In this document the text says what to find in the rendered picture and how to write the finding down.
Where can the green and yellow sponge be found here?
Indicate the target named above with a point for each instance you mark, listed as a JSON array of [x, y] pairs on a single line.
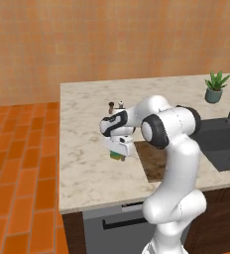
[[115, 156]]

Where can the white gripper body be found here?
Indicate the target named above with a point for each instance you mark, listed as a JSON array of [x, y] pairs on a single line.
[[117, 147]]

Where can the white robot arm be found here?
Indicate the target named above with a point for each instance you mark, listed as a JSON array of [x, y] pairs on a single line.
[[178, 155]]

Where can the white salt shaker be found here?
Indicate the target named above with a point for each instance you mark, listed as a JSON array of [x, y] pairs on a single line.
[[121, 104]]

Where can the narrow dark wood cupboard panel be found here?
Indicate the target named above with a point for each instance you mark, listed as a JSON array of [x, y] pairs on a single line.
[[74, 233]]

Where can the green plant in teal pot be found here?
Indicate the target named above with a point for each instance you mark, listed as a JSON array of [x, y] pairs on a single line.
[[214, 88]]

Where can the brown pepper shaker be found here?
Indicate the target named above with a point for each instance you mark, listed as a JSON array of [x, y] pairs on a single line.
[[111, 107]]

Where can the grey dishwasher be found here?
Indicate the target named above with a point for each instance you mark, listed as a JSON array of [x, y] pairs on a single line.
[[120, 236]]

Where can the dark grey sink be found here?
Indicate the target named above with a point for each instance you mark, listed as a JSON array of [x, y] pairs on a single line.
[[216, 145]]

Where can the brown wooden cutting board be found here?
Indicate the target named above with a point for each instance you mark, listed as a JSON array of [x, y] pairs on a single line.
[[152, 162]]

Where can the dark wood cupboard door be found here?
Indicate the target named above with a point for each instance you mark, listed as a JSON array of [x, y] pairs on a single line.
[[219, 221]]

